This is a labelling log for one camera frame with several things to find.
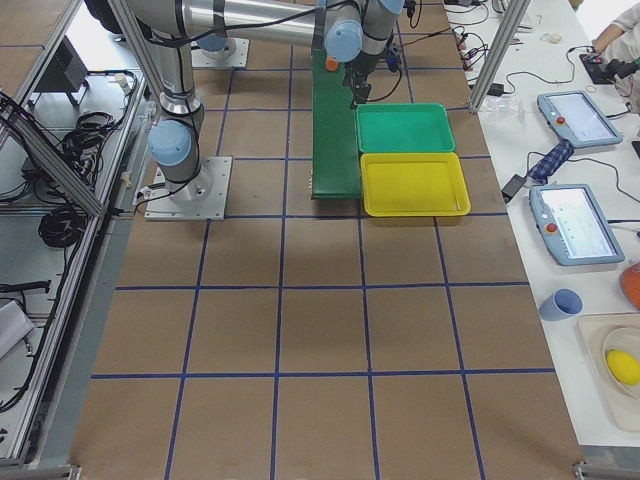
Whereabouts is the yellow lemon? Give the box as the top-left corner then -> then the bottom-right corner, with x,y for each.
606,349 -> 639,386

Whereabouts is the teach pendant far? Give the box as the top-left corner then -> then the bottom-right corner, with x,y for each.
536,90 -> 623,149

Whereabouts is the teach pendant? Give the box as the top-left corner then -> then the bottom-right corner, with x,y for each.
528,184 -> 625,266
536,90 -> 623,149

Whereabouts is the black power adapter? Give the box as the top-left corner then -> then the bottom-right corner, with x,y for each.
501,174 -> 526,204

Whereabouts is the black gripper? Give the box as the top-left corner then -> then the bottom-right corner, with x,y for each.
343,52 -> 375,109

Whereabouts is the red black power cable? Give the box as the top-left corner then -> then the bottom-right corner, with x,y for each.
369,27 -> 454,101

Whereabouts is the aluminium frame post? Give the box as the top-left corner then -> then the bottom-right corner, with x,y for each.
468,0 -> 530,113

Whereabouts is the green plastic tray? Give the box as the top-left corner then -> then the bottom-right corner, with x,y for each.
355,103 -> 456,153

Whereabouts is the green conveyor belt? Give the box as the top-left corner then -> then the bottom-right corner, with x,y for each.
311,50 -> 362,199

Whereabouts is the yellow plastic tray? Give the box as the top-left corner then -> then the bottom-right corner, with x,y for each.
360,152 -> 471,217

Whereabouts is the beige tray with bowl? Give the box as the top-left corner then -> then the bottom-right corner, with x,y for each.
577,313 -> 639,433

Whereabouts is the blue plaid folded umbrella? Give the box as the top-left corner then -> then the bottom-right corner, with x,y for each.
527,139 -> 575,184

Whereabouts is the plain orange cylinder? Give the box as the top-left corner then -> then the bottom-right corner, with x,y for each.
325,56 -> 340,72

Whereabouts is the blue plastic cup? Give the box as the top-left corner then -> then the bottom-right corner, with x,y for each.
539,288 -> 583,322

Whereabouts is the teach pendant near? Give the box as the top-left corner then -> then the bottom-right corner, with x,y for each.
528,184 -> 625,266

